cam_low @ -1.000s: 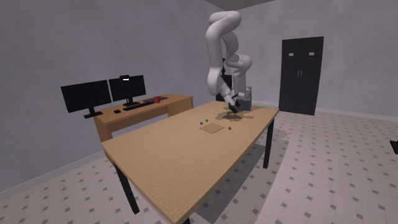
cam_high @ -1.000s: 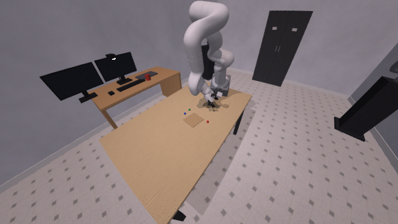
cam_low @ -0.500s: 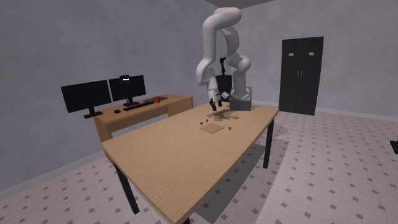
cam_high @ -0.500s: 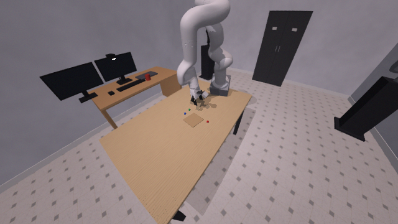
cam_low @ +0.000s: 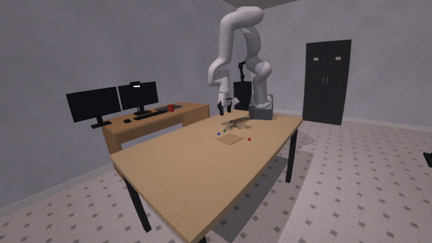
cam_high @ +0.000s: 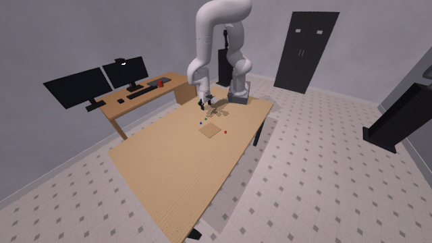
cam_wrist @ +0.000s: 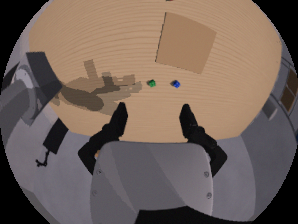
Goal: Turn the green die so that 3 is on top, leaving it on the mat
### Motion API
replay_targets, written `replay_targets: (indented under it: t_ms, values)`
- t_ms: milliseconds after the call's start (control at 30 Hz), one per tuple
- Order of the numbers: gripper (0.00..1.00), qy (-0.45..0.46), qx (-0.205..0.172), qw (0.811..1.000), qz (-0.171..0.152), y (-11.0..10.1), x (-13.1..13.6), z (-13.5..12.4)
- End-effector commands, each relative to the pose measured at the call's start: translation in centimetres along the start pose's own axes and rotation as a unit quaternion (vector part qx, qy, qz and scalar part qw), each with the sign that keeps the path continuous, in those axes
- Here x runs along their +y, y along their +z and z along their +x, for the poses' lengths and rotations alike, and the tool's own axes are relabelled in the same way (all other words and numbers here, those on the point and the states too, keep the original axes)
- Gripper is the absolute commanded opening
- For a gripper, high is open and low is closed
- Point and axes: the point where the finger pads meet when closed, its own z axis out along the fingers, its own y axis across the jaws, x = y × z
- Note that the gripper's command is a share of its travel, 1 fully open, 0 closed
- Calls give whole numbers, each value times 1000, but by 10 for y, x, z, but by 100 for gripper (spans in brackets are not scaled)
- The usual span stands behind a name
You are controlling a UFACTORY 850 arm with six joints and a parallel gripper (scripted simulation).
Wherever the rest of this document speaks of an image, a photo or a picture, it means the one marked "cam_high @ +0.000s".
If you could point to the tan square mat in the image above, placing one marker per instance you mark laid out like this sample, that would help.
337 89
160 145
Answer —
209 130

